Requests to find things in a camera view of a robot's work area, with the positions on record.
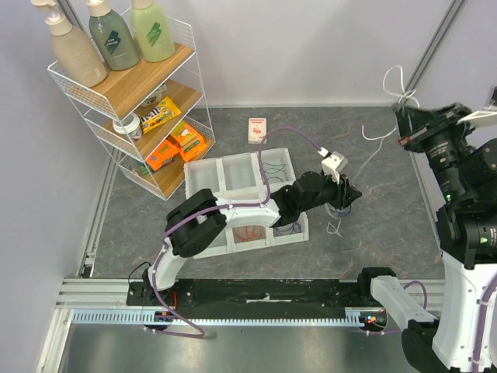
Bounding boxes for white paper cup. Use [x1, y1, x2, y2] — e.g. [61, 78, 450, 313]
[113, 113, 143, 141]

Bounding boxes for light green pump bottle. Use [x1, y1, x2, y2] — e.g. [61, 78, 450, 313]
[130, 0, 176, 62]

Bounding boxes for black wire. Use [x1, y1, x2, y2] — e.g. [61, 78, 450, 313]
[259, 161, 290, 183]

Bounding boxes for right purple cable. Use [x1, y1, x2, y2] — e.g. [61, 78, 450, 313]
[364, 271, 497, 366]

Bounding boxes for white sponge box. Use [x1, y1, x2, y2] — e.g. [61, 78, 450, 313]
[248, 117, 267, 145]

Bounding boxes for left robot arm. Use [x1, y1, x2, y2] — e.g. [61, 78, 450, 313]
[143, 171, 362, 305]

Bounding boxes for yellow candy bag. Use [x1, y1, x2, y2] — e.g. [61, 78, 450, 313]
[141, 96, 182, 134]

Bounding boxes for white tub on shelf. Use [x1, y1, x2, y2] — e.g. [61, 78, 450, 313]
[140, 84, 167, 108]

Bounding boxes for white wire shelf rack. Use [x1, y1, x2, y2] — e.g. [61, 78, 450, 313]
[47, 18, 215, 200]

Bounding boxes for orange yellow snack box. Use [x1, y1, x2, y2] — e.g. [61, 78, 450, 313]
[170, 120, 207, 162]

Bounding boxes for dark green pump bottle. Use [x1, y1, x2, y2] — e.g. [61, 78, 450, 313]
[86, 0, 140, 71]

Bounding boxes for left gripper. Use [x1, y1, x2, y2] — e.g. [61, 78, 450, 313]
[299, 171, 362, 214]

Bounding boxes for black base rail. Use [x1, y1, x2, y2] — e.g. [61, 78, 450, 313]
[123, 277, 401, 320]

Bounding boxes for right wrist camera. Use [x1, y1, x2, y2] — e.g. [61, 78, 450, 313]
[457, 87, 497, 127]

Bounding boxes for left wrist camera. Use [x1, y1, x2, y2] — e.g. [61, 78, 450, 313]
[318, 147, 348, 184]

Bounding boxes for orange wire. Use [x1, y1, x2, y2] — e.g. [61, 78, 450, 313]
[233, 224, 267, 244]

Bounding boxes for slotted cable duct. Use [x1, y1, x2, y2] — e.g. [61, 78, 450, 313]
[72, 309, 364, 327]

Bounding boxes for beige pump bottle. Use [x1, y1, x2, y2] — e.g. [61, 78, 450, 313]
[30, 0, 107, 88]

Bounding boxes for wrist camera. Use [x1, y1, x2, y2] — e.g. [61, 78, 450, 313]
[318, 147, 348, 184]
[457, 87, 497, 127]

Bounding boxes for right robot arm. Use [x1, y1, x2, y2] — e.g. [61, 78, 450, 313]
[355, 103, 496, 372]

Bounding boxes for white compartment tray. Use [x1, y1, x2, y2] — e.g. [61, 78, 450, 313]
[184, 148, 309, 260]

